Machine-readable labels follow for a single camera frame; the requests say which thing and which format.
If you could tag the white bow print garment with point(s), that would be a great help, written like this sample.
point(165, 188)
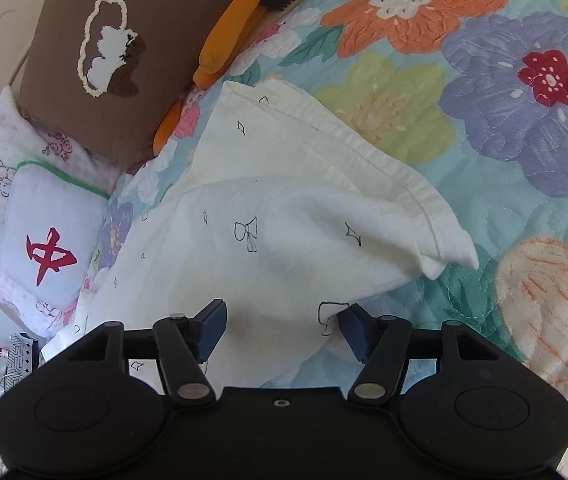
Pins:
point(264, 220)

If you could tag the floral quilt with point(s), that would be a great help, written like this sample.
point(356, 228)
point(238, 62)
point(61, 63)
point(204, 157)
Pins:
point(489, 125)

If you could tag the pale blue red-symbol cushion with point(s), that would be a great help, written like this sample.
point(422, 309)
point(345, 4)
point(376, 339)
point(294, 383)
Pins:
point(54, 210)

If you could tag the brown embroidered pillow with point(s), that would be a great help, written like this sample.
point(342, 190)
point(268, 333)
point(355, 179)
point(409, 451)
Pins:
point(164, 20)

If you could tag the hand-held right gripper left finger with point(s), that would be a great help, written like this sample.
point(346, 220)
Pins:
point(212, 329)

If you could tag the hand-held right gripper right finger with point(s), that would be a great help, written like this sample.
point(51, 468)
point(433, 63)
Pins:
point(356, 331)

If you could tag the orange white black plush toy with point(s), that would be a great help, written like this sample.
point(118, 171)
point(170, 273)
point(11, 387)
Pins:
point(234, 20)

